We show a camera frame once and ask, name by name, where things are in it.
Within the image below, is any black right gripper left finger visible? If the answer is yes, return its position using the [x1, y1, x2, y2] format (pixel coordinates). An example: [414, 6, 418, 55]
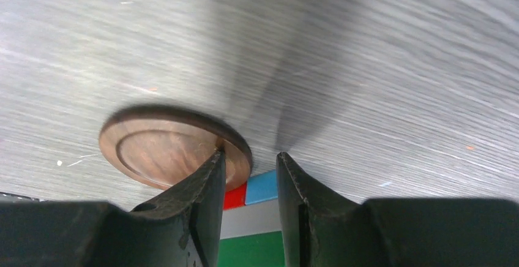
[1, 150, 225, 266]

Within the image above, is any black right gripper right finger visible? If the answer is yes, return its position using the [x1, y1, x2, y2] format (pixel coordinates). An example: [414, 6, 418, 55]
[276, 152, 518, 266]

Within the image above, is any dark walnut small coaster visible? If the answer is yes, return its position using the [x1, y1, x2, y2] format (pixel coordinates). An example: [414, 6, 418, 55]
[99, 103, 253, 191]

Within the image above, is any multicolour toy brick block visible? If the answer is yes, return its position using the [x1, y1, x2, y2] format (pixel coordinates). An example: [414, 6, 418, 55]
[217, 170, 285, 267]

